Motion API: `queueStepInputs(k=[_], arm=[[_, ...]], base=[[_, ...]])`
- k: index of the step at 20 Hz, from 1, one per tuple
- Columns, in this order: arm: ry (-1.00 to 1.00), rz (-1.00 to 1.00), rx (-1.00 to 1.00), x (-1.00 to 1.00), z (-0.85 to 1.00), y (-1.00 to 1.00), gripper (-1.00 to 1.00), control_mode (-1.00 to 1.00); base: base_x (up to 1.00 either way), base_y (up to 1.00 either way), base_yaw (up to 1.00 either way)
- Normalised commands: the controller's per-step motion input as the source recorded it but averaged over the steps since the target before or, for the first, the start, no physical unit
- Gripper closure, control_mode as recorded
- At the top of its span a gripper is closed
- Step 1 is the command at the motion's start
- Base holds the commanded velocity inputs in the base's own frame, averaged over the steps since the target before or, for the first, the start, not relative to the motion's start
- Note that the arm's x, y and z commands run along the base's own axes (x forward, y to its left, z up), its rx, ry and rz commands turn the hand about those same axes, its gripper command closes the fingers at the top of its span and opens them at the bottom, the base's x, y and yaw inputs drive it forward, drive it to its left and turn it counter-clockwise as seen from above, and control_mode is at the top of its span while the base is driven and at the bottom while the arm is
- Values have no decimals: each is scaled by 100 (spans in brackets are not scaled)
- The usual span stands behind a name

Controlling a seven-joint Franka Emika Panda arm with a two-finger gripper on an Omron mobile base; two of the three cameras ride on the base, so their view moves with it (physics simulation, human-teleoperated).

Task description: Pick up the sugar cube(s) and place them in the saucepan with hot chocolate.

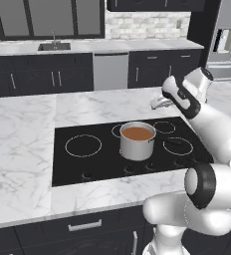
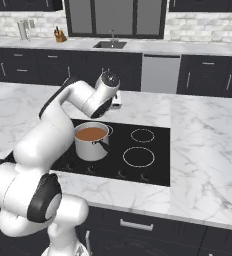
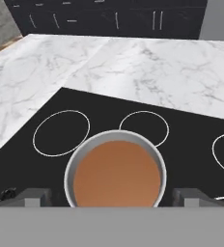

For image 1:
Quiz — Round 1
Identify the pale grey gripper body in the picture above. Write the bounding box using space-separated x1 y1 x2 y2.
149 95 173 111

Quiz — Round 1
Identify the brown hot chocolate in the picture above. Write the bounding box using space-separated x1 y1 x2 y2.
121 127 154 141

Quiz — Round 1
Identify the silver saucepan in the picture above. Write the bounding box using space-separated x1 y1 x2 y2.
118 121 188 162

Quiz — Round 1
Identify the dark base cupboard run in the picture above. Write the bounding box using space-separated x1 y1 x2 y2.
126 48 203 90
0 52 95 100

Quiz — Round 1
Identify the silver dishwasher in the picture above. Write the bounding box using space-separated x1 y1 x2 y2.
93 52 129 92

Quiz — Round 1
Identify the black hob knob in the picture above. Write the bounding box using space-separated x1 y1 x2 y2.
123 164 138 175
81 170 94 181
174 157 189 168
144 161 157 172

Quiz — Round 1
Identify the dark tall side panel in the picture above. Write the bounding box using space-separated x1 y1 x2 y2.
186 0 222 69

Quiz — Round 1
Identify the black hob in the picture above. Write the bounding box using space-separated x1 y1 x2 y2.
51 116 215 188

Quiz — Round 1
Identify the silver fridge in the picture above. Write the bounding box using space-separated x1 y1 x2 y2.
204 0 231 83

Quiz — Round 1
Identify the steel sink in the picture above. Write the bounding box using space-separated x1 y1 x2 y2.
37 42 72 52

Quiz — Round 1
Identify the silver tap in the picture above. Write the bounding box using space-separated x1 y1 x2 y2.
51 30 60 46

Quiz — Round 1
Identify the black framed window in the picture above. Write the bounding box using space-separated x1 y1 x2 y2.
0 0 107 42

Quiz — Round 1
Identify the dark drawer front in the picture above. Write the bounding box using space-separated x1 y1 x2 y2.
13 206 145 241

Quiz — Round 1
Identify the dark wall cupboard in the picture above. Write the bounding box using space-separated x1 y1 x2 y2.
106 0 207 13

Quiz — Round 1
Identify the silver cupboard door handle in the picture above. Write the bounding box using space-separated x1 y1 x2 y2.
131 230 138 255

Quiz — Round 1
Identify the silver drawer handle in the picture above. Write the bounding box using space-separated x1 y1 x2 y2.
67 218 104 233

